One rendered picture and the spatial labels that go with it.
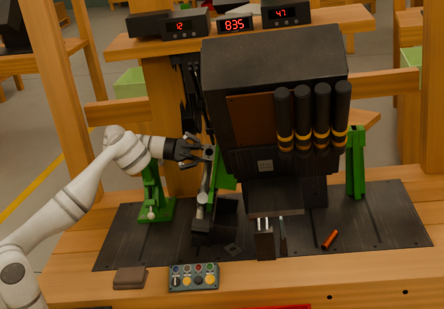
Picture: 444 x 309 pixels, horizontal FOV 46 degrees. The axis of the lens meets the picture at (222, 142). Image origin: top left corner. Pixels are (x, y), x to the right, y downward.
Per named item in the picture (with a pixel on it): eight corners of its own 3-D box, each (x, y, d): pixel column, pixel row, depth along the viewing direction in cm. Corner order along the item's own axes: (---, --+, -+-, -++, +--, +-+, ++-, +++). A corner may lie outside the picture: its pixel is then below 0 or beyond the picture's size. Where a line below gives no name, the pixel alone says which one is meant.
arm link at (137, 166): (139, 146, 169) (121, 127, 166) (158, 159, 144) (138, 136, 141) (117, 165, 167) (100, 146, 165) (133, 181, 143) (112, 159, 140)
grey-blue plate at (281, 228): (287, 256, 167) (284, 219, 161) (281, 256, 167) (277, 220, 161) (286, 238, 176) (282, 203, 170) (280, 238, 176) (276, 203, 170)
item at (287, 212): (304, 217, 150) (304, 208, 149) (248, 222, 152) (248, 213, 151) (295, 155, 185) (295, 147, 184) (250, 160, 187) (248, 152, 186)
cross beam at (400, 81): (419, 93, 199) (419, 70, 195) (88, 127, 213) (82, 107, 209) (415, 88, 203) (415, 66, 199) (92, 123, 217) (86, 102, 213)
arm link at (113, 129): (124, 125, 179) (132, 129, 167) (121, 150, 180) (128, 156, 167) (104, 123, 177) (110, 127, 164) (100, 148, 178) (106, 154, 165)
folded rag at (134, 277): (149, 272, 169) (147, 265, 168) (143, 289, 162) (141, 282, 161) (119, 273, 171) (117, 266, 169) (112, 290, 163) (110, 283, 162)
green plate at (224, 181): (233, 205, 170) (242, 148, 161) (208, 202, 170) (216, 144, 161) (234, 187, 181) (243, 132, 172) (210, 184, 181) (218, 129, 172)
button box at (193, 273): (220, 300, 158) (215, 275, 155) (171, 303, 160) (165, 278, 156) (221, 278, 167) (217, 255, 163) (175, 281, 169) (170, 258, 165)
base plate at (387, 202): (434, 251, 163) (434, 245, 162) (92, 276, 175) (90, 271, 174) (400, 183, 201) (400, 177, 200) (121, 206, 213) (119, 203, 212)
